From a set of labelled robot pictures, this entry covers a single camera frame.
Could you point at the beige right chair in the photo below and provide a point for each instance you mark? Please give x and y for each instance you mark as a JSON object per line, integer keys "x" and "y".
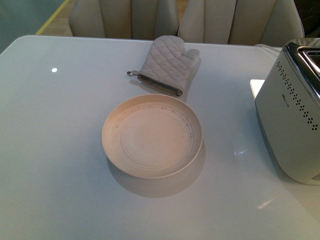
{"x": 241, "y": 22}

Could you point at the grey quilted oven mitt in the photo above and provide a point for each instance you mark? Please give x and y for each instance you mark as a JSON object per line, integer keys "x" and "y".
{"x": 168, "y": 65}

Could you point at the beige left chair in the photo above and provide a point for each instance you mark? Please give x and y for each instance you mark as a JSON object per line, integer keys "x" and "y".
{"x": 124, "y": 19}

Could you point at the white metal toaster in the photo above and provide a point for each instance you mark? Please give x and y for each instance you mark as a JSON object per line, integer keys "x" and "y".
{"x": 288, "y": 110}

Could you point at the beige round plate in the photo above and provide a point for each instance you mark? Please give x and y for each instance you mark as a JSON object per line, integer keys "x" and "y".
{"x": 152, "y": 136}

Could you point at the beige chair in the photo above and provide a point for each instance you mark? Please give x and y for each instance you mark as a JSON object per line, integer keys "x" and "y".
{"x": 241, "y": 22}
{"x": 124, "y": 19}

